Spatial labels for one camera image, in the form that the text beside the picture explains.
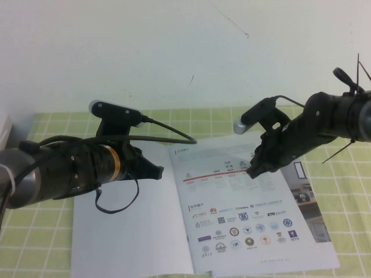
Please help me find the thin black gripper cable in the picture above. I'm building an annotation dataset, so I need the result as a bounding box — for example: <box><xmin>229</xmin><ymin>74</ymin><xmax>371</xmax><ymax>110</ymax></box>
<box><xmin>94</xmin><ymin>170</ymin><xmax>140</xmax><ymax>215</ymax></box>

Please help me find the black zip tie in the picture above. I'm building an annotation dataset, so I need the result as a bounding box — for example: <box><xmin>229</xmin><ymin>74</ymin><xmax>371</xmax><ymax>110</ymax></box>
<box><xmin>355</xmin><ymin>53</ymin><xmax>371</xmax><ymax>93</ymax></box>
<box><xmin>322</xmin><ymin>138</ymin><xmax>357</xmax><ymax>164</ymax></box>

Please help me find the white zip tie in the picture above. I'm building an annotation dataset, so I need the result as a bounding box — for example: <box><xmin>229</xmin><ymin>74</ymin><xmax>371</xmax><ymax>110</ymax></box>
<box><xmin>0</xmin><ymin>164</ymin><xmax>17</xmax><ymax>193</ymax></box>

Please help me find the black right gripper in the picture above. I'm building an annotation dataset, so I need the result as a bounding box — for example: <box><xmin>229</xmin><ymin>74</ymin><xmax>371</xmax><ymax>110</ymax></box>
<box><xmin>246</xmin><ymin>115</ymin><xmax>308</xmax><ymax>179</ymax></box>

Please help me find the white box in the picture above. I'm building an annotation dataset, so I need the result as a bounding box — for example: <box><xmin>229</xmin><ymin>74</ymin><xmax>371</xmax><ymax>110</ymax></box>
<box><xmin>0</xmin><ymin>114</ymin><xmax>13</xmax><ymax>151</ymax></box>

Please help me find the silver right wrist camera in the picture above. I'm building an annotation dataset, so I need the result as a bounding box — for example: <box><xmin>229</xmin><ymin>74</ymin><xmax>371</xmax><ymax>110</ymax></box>
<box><xmin>234</xmin><ymin>114</ymin><xmax>253</xmax><ymax>135</ymax></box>

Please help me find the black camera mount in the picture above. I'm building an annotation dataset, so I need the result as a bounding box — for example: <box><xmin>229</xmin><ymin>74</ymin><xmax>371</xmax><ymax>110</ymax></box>
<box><xmin>92</xmin><ymin>101</ymin><xmax>143</xmax><ymax>137</ymax></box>
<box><xmin>241</xmin><ymin>97</ymin><xmax>290</xmax><ymax>133</ymax></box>

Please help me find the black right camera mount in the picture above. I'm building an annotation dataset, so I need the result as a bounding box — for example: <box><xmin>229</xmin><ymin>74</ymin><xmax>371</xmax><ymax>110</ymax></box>
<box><xmin>241</xmin><ymin>97</ymin><xmax>290</xmax><ymax>133</ymax></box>

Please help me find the office photo cover booklet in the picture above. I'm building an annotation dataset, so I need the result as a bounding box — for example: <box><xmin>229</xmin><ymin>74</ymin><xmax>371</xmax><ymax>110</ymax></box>
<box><xmin>210</xmin><ymin>156</ymin><xmax>340</xmax><ymax>278</ymax></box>

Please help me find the green checked tablecloth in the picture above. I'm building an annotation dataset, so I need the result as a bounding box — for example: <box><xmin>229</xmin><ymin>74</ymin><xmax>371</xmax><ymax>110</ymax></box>
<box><xmin>0</xmin><ymin>103</ymin><xmax>371</xmax><ymax>278</ymax></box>

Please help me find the thick black camera cable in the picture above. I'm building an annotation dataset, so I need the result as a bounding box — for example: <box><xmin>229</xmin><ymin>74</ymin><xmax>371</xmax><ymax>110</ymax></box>
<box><xmin>0</xmin><ymin>115</ymin><xmax>199</xmax><ymax>231</ymax></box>

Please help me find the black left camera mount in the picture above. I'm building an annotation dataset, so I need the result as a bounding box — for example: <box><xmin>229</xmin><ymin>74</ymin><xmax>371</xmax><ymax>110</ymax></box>
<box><xmin>92</xmin><ymin>101</ymin><xmax>143</xmax><ymax>137</ymax></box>

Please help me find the desert cover AgileX booklet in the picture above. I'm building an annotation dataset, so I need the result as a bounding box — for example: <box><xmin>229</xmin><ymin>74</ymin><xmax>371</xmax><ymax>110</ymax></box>
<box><xmin>70</xmin><ymin>130</ymin><xmax>321</xmax><ymax>278</ymax></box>

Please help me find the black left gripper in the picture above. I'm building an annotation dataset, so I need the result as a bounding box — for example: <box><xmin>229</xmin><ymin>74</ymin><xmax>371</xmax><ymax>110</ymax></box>
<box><xmin>98</xmin><ymin>143</ymin><xmax>163</xmax><ymax>183</ymax></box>

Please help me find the thin black camera cable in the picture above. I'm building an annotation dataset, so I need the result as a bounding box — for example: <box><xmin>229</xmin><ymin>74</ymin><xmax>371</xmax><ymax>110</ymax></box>
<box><xmin>273</xmin><ymin>94</ymin><xmax>307</xmax><ymax>109</ymax></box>

